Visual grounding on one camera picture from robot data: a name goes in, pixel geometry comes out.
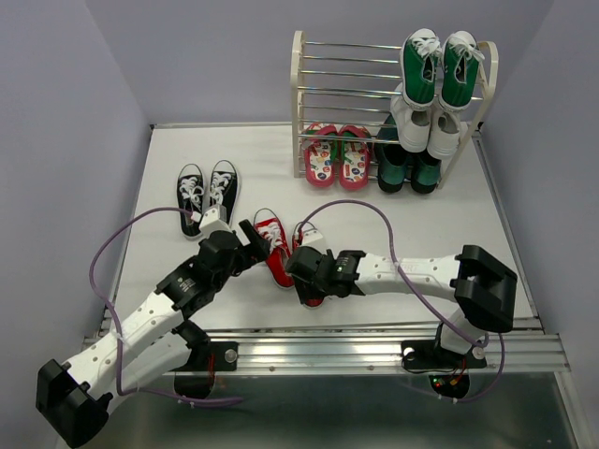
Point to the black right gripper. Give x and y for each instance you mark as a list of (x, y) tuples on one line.
[(309, 285)]

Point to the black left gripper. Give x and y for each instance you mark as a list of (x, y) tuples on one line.
[(248, 256)]

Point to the red sneaker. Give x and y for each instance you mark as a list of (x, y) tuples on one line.
[(305, 294), (270, 228)]

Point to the pink patterned sandal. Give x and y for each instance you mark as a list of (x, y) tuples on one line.
[(319, 154), (355, 157)]

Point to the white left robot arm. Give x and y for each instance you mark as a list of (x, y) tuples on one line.
[(77, 396)]

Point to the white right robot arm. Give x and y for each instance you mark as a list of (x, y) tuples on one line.
[(482, 286)]

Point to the left dark green shoe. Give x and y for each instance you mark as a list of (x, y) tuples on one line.
[(391, 157)]

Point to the dark green shoe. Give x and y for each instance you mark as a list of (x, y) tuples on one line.
[(391, 157), (426, 173)]

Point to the right dark green shoe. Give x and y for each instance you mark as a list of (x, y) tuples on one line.
[(426, 173)]

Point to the left white shoe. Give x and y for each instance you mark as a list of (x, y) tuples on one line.
[(413, 123)]

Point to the white shoe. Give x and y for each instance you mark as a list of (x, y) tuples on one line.
[(444, 136), (413, 123)]

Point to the right white shoe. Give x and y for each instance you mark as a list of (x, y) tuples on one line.
[(444, 136)]

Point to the cream metal shoe shelf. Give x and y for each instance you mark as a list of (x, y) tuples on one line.
[(350, 83)]

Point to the right black sneaker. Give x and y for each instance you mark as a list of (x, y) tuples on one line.
[(224, 188)]

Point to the black sneaker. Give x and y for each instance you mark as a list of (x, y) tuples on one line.
[(190, 196), (224, 188)]

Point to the left black sneaker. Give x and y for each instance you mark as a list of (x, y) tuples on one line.
[(190, 196)]

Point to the left green sneaker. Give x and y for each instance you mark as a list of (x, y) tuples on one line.
[(420, 55)]

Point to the green sneaker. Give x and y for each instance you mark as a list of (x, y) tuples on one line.
[(420, 55), (461, 60)]

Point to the right green sneaker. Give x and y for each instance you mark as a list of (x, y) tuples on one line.
[(461, 60)]

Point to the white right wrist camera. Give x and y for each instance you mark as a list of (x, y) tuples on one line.
[(315, 239)]

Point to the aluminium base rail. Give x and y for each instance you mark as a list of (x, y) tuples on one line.
[(378, 350)]

